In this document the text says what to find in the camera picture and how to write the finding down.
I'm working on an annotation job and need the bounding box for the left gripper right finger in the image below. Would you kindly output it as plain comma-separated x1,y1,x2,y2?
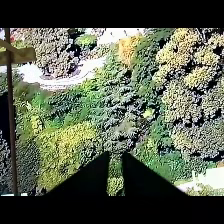
121,152,190,197

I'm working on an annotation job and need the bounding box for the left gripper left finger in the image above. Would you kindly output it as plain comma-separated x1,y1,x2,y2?
42,151,111,197

